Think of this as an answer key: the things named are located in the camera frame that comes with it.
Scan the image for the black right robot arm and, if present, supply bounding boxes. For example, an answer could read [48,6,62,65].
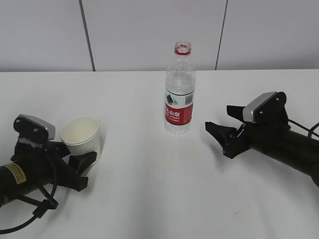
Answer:
[205,120,319,185]

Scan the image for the clear water bottle red label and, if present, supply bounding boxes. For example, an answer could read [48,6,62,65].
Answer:
[164,40,196,135]

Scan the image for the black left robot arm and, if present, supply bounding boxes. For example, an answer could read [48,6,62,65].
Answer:
[0,141,97,206]

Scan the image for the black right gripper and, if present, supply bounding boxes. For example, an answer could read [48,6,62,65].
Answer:
[205,105,291,159]

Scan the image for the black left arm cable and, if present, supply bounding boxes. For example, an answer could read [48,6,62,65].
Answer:
[0,146,59,231]

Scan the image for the white paper cup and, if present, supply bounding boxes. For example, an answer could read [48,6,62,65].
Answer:
[60,116,101,164]

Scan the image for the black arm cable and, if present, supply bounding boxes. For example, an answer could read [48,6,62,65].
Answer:
[286,119,319,139]
[0,146,59,231]

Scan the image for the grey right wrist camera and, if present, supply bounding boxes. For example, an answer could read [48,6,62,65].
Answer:
[242,92,288,125]

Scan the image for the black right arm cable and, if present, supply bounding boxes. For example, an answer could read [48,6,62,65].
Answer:
[286,119,319,139]

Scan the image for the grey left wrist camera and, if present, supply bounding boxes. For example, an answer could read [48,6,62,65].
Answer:
[13,114,55,144]

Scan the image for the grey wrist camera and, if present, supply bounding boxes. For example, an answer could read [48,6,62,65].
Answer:
[242,92,288,125]
[13,114,55,144]

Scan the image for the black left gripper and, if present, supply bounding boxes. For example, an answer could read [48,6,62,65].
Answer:
[11,139,97,192]

